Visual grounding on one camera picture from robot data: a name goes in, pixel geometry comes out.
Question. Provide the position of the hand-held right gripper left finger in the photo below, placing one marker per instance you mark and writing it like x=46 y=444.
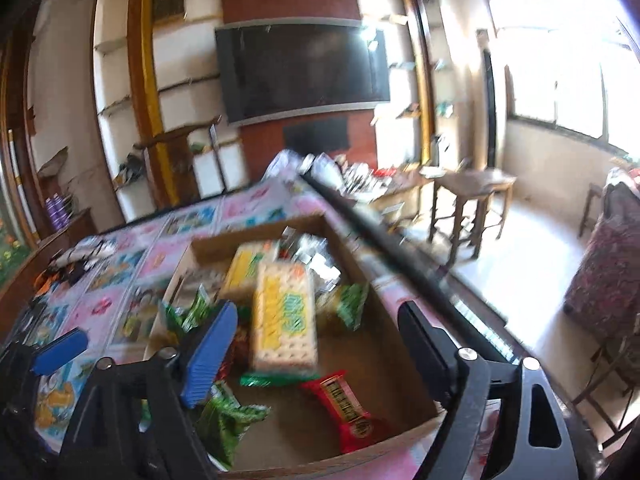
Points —
x=210 y=355

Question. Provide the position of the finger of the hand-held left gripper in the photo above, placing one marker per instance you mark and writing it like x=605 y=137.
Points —
x=60 y=352

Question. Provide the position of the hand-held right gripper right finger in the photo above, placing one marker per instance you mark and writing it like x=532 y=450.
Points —
x=425 y=350

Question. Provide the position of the green pea snack packet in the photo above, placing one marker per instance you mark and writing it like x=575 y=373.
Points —
x=187 y=310
x=225 y=417
x=347 y=305

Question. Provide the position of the cardboard box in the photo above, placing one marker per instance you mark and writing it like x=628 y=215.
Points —
x=360 y=360

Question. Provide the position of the silver foil snack packet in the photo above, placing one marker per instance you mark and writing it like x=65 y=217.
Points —
x=305 y=252
x=197 y=280

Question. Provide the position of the yellow green cracker packet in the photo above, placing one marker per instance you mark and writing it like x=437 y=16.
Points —
x=245 y=265
x=280 y=320

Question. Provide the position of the red cartoon face snack packet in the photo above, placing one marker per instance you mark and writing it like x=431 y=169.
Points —
x=345 y=410

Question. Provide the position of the patterned scarf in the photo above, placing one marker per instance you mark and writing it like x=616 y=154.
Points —
x=75 y=265

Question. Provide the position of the wooden side cabinet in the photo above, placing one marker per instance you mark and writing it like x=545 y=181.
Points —
x=55 y=245

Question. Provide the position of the purple bottle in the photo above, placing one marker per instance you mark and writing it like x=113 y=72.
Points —
x=62 y=210
x=51 y=215

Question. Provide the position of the wooden low table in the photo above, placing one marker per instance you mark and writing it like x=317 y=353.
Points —
x=395 y=185

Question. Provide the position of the small wooden table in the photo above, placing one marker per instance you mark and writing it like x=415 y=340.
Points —
x=475 y=180

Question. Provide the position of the dark wooden chair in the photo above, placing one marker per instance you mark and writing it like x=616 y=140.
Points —
x=607 y=390

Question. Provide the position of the patterned sofa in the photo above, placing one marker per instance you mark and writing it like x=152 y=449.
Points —
x=605 y=270

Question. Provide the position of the white plastic bag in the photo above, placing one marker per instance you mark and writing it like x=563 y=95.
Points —
x=287 y=162

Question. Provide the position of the black cabinet panel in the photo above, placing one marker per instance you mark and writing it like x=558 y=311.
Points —
x=315 y=135

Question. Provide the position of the flat screen television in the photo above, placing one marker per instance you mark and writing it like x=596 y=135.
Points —
x=300 y=70

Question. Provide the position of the window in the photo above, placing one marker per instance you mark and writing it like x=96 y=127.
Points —
x=560 y=60

